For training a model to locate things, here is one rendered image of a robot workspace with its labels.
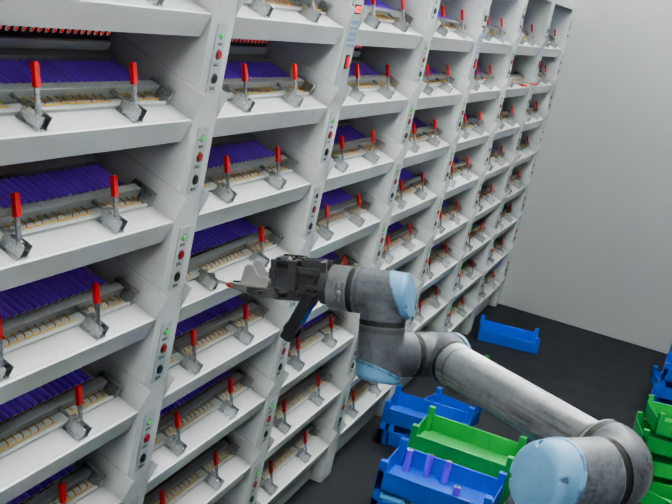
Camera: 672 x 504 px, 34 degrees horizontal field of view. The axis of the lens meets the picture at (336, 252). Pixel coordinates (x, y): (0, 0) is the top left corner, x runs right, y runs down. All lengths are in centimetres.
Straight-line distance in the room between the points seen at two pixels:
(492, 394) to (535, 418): 12
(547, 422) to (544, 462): 24
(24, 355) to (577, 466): 85
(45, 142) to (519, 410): 92
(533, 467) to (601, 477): 10
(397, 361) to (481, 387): 18
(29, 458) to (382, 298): 71
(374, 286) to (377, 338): 10
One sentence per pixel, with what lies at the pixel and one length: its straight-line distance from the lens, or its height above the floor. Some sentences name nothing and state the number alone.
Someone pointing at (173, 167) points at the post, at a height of 117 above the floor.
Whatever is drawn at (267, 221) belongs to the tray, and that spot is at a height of 95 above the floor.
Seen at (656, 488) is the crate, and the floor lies 3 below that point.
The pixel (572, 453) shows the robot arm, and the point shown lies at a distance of 167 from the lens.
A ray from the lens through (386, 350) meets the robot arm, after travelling 211.
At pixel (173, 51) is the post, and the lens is 198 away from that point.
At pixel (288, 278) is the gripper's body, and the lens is 217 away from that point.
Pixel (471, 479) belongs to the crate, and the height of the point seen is 35.
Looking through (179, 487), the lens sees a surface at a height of 36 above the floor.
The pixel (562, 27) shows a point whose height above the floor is 156.
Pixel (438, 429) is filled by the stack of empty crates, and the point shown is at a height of 33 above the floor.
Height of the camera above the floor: 155
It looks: 14 degrees down
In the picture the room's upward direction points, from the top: 13 degrees clockwise
